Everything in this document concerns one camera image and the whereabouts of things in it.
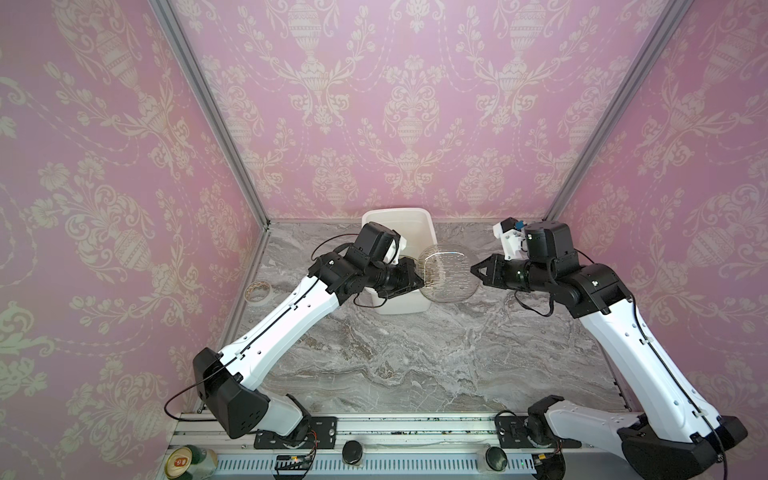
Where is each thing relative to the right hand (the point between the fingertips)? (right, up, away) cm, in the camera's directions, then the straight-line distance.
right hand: (472, 268), depth 68 cm
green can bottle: (-60, -40, -6) cm, 73 cm away
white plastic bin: (-10, +12, +38) cm, 41 cm away
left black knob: (-27, -39, -4) cm, 47 cm away
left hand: (-10, -4, 0) cm, 11 cm away
